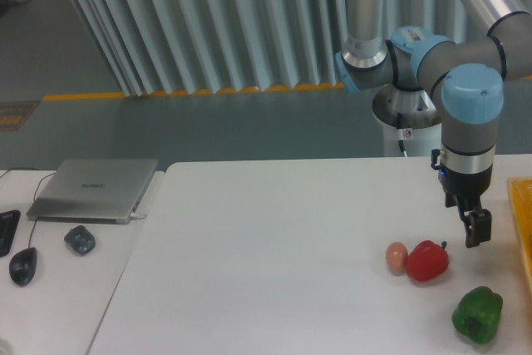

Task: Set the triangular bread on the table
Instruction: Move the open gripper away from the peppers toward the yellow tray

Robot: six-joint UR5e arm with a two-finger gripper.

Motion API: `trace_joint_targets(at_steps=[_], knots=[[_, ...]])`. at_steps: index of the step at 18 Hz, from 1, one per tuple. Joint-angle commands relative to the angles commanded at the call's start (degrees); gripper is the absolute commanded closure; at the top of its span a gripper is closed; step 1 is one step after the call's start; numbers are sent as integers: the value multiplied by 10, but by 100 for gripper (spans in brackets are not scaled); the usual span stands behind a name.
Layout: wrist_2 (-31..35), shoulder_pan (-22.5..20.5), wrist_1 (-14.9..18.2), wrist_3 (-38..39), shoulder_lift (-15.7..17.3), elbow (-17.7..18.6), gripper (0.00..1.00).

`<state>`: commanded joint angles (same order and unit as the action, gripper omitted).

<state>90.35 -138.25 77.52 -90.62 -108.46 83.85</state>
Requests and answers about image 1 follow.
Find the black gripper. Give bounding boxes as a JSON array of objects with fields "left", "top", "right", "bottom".
[{"left": 431, "top": 149, "right": 494, "bottom": 248}]

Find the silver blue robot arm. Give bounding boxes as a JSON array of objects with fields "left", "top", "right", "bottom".
[{"left": 336, "top": 0, "right": 531, "bottom": 248}]

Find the red bell pepper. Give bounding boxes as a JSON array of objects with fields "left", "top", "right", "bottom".
[{"left": 406, "top": 240, "right": 450, "bottom": 282}]

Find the brown egg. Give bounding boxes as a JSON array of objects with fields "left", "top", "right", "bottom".
[{"left": 386, "top": 242, "right": 408, "bottom": 274}]

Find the green bell pepper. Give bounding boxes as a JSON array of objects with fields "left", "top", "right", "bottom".
[{"left": 451, "top": 286, "right": 504, "bottom": 344}]

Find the white usb plug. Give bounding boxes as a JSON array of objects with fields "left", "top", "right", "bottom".
[{"left": 130, "top": 213, "right": 147, "bottom": 220}]

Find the closed silver laptop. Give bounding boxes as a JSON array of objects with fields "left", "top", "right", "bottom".
[{"left": 27, "top": 159, "right": 158, "bottom": 224}]

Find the white folding partition screen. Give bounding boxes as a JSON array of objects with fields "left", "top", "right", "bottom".
[{"left": 48, "top": 0, "right": 532, "bottom": 97}]

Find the small black case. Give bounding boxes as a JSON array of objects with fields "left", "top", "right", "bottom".
[{"left": 64, "top": 225, "right": 96, "bottom": 256}]

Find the black computer mouse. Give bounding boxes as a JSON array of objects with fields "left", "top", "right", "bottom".
[{"left": 9, "top": 247, "right": 38, "bottom": 287}]

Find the black keyboard edge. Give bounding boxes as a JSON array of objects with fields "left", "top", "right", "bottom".
[{"left": 0, "top": 210, "right": 21, "bottom": 258}]

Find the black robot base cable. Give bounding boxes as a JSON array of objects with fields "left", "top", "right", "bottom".
[{"left": 395, "top": 111, "right": 410, "bottom": 159}]

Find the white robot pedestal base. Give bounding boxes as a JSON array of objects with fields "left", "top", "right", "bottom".
[{"left": 372, "top": 85, "right": 441, "bottom": 157}]

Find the black mouse cable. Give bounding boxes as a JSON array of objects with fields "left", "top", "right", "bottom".
[{"left": 25, "top": 170, "right": 56, "bottom": 250}]

